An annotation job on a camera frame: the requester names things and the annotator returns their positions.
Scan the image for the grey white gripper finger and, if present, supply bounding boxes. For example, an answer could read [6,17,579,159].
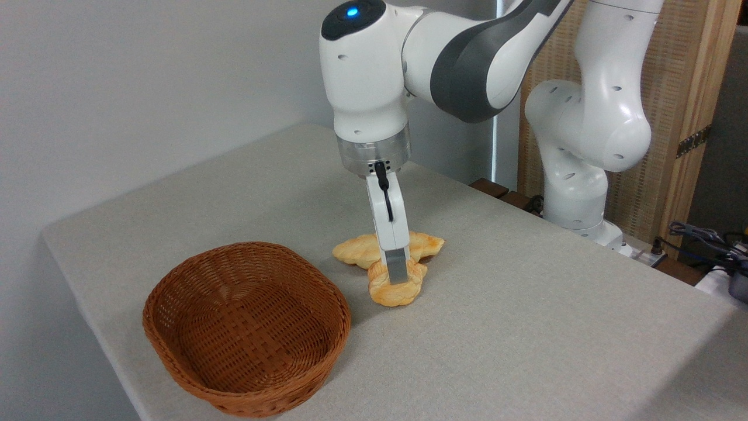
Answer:
[383,246,410,286]

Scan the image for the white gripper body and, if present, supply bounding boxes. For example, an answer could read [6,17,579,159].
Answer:
[365,172,412,253]

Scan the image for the round ridged bread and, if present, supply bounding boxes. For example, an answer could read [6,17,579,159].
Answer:
[367,257,429,308]

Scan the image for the long braided bread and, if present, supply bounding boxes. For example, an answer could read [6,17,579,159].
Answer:
[332,231,446,270]

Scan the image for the brown woven wicker basket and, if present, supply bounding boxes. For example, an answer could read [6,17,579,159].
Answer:
[143,241,352,418]

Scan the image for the brown wooden block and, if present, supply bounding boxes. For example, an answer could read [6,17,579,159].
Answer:
[470,178,510,199]
[499,190,544,218]

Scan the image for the beige tablecloth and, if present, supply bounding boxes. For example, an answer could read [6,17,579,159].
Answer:
[41,123,748,421]

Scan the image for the dark grey device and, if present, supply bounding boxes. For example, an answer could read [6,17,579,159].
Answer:
[727,257,748,303]

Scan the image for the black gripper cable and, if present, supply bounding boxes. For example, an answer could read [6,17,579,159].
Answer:
[374,161,395,223]

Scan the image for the black hinge strap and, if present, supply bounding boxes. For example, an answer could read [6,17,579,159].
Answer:
[676,124,713,159]

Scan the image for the bamboo screen with wooden frame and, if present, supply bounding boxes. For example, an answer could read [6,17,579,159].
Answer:
[517,0,743,259]

